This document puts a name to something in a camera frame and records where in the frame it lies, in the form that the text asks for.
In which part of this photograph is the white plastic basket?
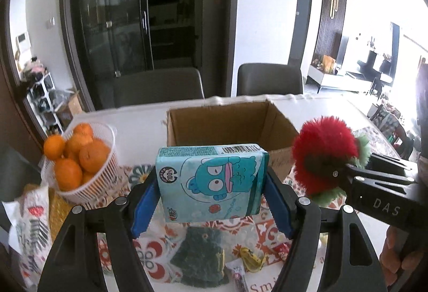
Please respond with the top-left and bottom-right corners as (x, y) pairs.
(42, 122), (117, 202)

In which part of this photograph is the wide grey dining chair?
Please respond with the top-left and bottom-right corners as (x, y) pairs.
(112, 67), (205, 109)

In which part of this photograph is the pile of oranges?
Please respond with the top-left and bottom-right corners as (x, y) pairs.
(43, 123), (110, 191)

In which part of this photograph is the small cardboard box with clutter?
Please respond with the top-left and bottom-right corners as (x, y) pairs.
(55, 90), (84, 127)

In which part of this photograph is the pile of clothes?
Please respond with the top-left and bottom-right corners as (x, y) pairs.
(20, 58), (45, 82)

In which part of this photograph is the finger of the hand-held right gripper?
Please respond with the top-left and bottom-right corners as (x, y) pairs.
(314, 160), (417, 194)
(366, 153), (418, 178)

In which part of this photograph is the red and green plush toy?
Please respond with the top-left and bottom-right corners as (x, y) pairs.
(291, 116), (372, 207)

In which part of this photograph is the narrow grey dining chair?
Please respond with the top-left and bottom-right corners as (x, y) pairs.
(237, 63), (304, 97)

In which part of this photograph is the white shoe rack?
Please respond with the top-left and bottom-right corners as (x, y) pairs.
(25, 73), (64, 135)

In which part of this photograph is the dark interior door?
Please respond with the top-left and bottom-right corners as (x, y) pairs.
(289, 0), (314, 70)

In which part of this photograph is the dark slatted wall panel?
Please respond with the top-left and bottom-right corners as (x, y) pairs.
(312, 0), (348, 67)

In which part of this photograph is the white intercom panel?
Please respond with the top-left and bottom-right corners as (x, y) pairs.
(17, 31), (30, 53)

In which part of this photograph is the chair draped with cloth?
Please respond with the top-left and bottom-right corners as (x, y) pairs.
(368, 105), (409, 152)

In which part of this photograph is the person's right hand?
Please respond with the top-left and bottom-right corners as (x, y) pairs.
(379, 228), (428, 292)

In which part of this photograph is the blue cartoon tissue pack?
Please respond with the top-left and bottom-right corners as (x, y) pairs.
(155, 144), (270, 223)

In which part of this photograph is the brown cardboard box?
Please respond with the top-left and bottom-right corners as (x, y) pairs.
(166, 100), (300, 182)

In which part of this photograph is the dark green plush toy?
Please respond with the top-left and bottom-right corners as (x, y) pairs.
(170, 227), (231, 287)

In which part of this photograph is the dark side chair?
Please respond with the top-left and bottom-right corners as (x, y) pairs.
(0, 141), (47, 202)

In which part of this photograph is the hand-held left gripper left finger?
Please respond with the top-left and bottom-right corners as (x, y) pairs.
(37, 167), (161, 292)

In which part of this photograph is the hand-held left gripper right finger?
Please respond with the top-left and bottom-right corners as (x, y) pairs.
(264, 168), (388, 292)

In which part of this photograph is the white TV cabinet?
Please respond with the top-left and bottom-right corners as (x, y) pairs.
(307, 63), (375, 94)

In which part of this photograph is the dark glass sliding door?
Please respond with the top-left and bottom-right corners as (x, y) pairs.
(60, 0), (239, 112)

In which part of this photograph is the floral tissue pouch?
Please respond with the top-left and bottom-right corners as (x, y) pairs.
(3, 185), (51, 281)

